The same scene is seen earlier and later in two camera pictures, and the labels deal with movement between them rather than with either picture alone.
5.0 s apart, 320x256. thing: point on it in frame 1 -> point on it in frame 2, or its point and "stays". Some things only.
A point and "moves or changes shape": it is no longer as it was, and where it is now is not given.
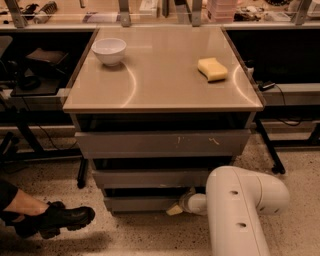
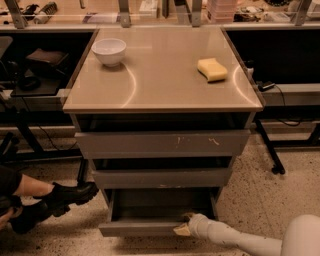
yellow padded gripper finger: [192, 191] -> [189, 214]
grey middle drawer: [142, 178] stays
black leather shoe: [56, 217] -> [62, 197]
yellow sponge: [212, 69] stays
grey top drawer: [155, 143] stays
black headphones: [28, 82] stays
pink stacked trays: [222, 11] stays
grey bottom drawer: [132, 204] moves or changes shape
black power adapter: [262, 86] stays
